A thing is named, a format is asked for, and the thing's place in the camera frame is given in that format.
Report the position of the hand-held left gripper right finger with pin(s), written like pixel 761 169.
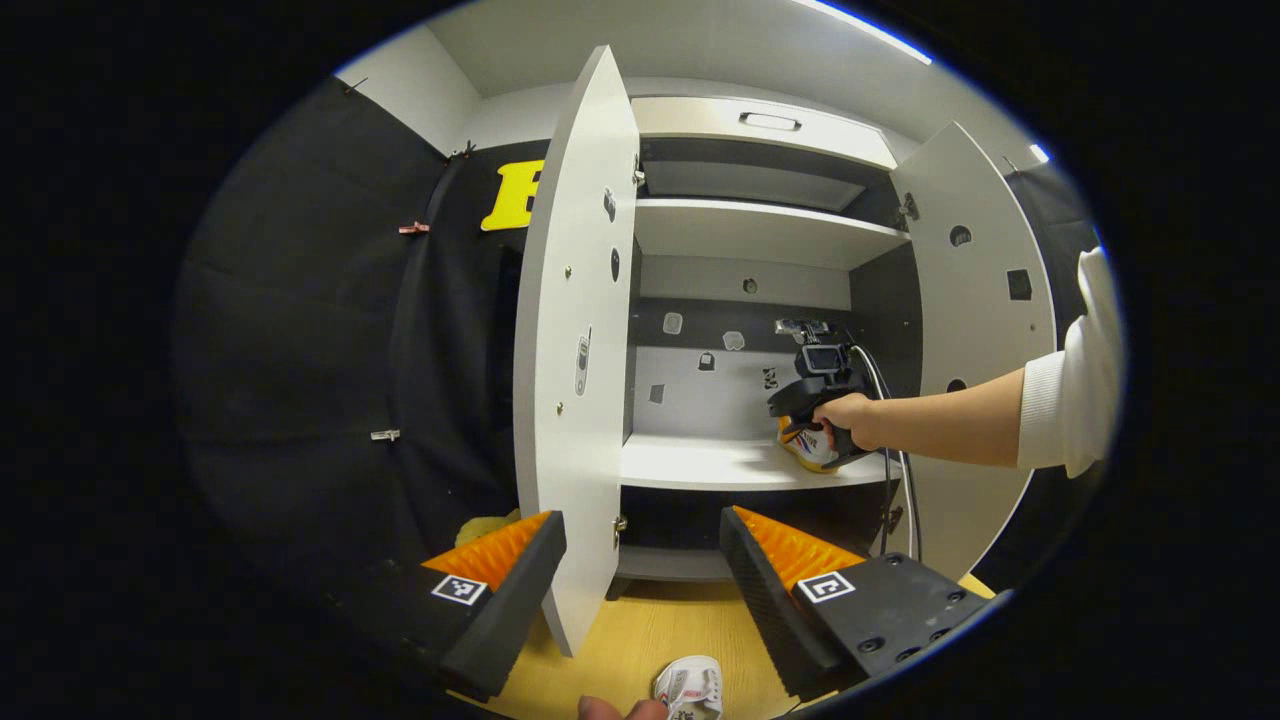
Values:
pixel 765 600

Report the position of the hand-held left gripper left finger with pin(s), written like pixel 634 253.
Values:
pixel 515 610

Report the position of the white canvas shoe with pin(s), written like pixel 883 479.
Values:
pixel 690 685
pixel 812 455

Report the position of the white shoe cabinet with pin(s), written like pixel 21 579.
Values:
pixel 720 460

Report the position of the white shoe cabinet door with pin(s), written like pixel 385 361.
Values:
pixel 570 400
pixel 985 330

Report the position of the white cabinet drawer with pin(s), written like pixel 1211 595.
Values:
pixel 690 118

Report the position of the yellow pineapple plush toy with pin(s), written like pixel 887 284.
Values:
pixel 485 528

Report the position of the ceiling light strip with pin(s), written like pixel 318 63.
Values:
pixel 1039 153

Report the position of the black backdrop cloth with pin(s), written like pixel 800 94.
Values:
pixel 300 350

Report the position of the pink cloth clip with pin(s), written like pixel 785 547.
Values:
pixel 414 228

